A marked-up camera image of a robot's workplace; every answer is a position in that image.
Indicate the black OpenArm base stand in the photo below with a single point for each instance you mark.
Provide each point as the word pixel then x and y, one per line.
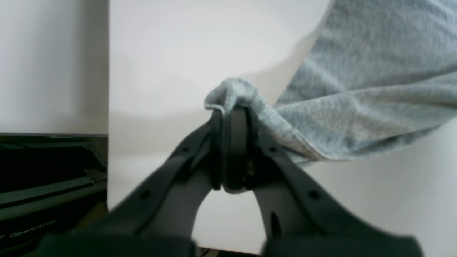
pixel 50 185

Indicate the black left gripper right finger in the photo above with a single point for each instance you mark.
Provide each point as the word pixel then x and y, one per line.
pixel 300 218

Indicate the grey t-shirt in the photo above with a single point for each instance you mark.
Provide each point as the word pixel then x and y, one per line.
pixel 381 75

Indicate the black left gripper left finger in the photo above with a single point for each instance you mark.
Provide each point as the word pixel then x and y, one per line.
pixel 157 218

